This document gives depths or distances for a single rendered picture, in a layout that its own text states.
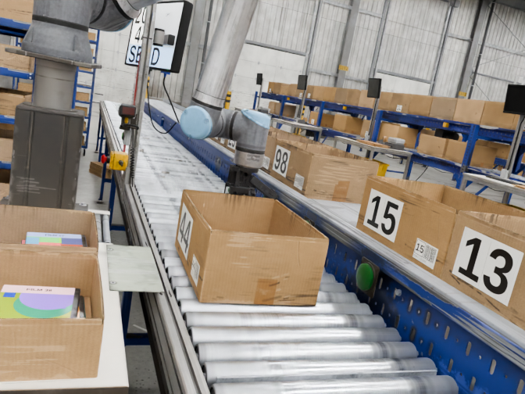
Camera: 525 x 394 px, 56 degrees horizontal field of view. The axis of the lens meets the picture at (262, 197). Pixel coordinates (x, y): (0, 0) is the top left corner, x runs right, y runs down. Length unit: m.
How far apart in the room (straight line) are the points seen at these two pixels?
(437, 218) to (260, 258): 0.42
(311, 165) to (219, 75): 0.62
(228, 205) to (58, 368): 0.80
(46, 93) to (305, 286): 0.90
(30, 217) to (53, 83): 0.40
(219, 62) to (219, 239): 0.50
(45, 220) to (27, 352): 0.60
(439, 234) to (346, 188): 0.76
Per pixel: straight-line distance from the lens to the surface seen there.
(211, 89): 1.36
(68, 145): 1.52
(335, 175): 1.88
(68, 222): 1.37
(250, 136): 1.47
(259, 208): 1.51
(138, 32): 2.56
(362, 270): 1.32
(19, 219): 1.37
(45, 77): 1.55
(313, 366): 0.98
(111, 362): 0.89
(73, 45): 1.53
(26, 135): 1.53
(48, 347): 0.82
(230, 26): 1.36
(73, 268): 1.07
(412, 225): 1.29
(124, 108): 2.08
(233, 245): 1.10
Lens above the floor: 1.22
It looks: 11 degrees down
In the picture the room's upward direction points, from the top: 10 degrees clockwise
